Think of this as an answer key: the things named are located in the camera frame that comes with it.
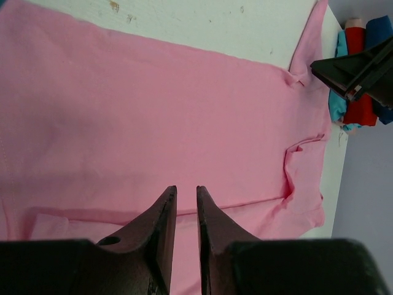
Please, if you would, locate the beige folded t-shirt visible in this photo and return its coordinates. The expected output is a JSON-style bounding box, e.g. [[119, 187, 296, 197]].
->
[[344, 18, 365, 29]]

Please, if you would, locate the dark blue folded t-shirt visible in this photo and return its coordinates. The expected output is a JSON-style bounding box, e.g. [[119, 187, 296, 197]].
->
[[362, 16, 392, 125]]

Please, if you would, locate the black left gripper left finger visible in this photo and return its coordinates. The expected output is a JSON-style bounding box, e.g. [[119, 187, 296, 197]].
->
[[97, 186, 177, 294]]

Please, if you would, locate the pink t-shirt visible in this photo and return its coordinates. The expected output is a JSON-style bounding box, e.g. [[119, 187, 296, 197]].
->
[[1, 1, 330, 294]]

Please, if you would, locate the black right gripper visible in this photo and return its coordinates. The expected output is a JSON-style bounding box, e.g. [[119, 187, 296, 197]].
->
[[311, 42, 392, 109]]

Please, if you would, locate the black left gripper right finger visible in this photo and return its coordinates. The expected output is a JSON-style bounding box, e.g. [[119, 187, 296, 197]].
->
[[196, 186, 259, 294]]

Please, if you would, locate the red folded t-shirt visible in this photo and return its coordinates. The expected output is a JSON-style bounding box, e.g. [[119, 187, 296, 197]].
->
[[342, 26, 378, 127]]

